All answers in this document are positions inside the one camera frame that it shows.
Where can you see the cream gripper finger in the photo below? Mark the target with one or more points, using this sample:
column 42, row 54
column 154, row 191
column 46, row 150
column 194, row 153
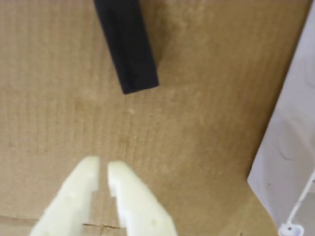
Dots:
column 69, row 201
column 140, row 206

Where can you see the black rectangular block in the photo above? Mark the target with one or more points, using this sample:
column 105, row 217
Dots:
column 125, row 49

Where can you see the brown cardboard sheet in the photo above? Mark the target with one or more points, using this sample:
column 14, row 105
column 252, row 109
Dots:
column 197, row 123

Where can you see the pale lilac plastic box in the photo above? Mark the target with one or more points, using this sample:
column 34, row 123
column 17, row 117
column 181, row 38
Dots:
column 290, row 147

